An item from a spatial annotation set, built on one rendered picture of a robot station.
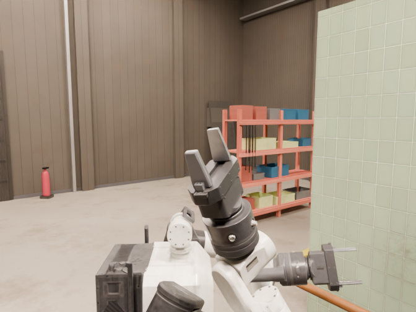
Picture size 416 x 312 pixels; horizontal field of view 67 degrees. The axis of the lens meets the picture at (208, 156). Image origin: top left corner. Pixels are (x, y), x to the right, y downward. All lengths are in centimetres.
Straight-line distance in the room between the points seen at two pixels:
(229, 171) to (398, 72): 195
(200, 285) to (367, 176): 180
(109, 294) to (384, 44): 215
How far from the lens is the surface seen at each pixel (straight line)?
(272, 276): 90
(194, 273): 84
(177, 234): 86
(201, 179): 48
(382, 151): 239
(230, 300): 63
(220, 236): 54
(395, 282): 256
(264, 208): 572
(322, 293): 123
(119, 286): 89
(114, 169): 891
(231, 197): 52
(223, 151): 54
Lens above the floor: 178
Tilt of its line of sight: 7 degrees down
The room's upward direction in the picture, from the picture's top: straight up
